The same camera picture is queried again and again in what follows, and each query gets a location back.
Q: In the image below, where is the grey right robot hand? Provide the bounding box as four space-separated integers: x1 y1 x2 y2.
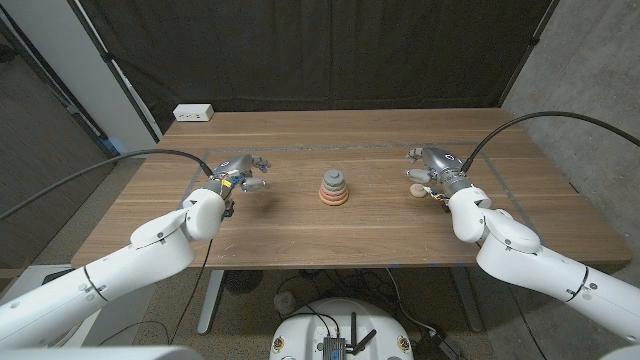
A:
404 146 474 199

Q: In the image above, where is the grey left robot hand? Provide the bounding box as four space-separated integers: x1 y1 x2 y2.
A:
202 153 273 198

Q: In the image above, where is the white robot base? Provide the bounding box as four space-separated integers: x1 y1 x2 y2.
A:
269 298 414 360

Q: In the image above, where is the white power strip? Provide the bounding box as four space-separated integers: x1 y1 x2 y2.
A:
172 103 215 123

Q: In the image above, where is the black floor fan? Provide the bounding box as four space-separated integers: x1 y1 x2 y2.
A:
223 269 264 295

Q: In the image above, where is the black backdrop cloth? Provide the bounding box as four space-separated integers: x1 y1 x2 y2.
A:
77 0 559 134

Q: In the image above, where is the grey table leg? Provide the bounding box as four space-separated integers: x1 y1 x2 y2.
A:
196 269 226 336
449 267 484 334

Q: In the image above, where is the grey round floor object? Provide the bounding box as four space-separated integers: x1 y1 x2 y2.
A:
273 291 297 315

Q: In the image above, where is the black backdrop stand pole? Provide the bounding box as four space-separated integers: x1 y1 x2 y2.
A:
66 0 165 142
497 0 561 107

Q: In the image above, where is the black floor power adapter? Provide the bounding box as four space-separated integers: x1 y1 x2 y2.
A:
414 329 462 360

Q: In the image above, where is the grey box with antennas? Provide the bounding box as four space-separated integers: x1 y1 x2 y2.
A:
322 312 377 360

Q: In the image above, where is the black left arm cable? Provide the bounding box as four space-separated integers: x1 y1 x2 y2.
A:
0 148 215 221

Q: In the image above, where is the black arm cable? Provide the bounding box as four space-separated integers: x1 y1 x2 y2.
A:
0 148 215 221
459 110 640 174

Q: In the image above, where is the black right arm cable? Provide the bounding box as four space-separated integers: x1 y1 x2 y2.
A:
459 110 640 174

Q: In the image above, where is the thin black hanging cable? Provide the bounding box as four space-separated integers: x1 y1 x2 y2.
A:
169 238 214 346

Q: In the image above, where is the white floor cable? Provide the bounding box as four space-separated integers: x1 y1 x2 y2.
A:
385 268 437 335

